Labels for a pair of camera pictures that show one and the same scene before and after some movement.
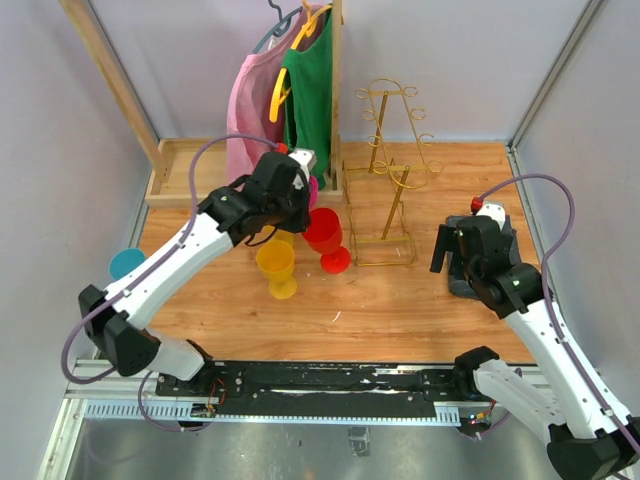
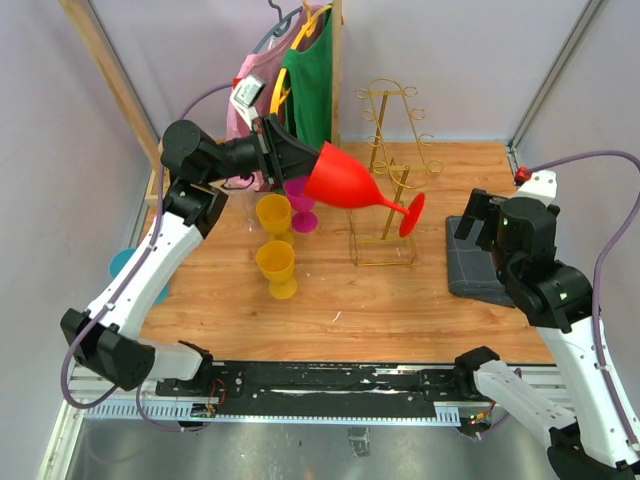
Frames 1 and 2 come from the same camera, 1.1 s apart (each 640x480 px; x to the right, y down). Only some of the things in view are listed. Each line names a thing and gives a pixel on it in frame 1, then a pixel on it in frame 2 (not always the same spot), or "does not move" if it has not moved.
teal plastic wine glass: (125, 261) does not move
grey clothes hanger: (278, 29) does not move
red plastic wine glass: (325, 234) to (340, 179)
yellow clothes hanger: (309, 28) does not move
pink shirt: (255, 104) does not move
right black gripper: (441, 248) to (476, 207)
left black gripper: (302, 221) to (289, 158)
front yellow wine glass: (276, 259) does not move
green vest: (310, 111) does not move
